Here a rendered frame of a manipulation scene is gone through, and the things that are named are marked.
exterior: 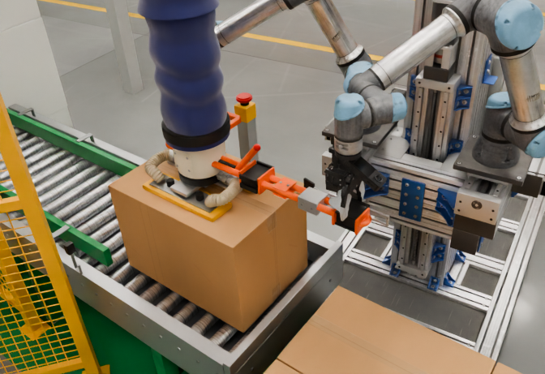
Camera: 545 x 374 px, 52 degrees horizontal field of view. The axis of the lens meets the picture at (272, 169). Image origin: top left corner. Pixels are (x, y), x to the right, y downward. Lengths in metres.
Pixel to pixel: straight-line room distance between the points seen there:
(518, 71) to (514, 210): 1.64
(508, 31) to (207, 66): 0.83
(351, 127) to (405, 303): 1.31
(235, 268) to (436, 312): 1.09
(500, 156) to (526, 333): 1.15
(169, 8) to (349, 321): 1.21
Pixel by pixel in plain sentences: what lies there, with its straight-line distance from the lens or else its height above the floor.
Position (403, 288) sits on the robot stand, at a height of 0.21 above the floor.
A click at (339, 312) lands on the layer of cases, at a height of 0.54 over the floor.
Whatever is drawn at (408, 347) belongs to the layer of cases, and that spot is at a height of 0.54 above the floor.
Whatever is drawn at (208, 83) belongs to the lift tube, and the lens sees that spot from 1.71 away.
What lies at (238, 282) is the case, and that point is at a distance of 1.82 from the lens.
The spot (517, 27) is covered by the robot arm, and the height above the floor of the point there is 1.59.
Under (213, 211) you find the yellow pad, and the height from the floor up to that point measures 0.97.
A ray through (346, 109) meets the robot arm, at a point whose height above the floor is 1.44.
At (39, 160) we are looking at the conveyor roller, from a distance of 3.24.
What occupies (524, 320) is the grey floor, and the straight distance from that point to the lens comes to 2.93.
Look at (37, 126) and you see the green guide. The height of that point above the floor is 0.63.
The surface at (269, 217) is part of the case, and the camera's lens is 1.83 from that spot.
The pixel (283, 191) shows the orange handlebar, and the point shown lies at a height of 1.10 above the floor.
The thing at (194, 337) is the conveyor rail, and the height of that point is 0.60.
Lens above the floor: 2.10
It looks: 34 degrees down
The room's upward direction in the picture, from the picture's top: 4 degrees counter-clockwise
